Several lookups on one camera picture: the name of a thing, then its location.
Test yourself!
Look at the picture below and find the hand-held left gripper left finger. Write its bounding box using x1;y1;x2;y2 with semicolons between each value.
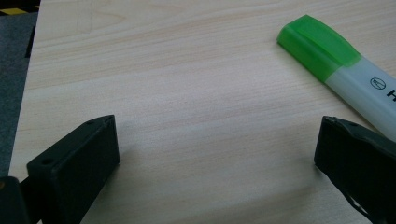
26;114;121;224

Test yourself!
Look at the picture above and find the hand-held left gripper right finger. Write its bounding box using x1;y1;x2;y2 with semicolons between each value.
314;116;396;224

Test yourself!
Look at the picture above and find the green highlighter pen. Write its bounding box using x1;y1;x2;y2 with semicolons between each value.
276;14;396;143

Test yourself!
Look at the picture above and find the yellow black hazard tape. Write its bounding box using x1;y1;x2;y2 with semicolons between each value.
0;7;41;17

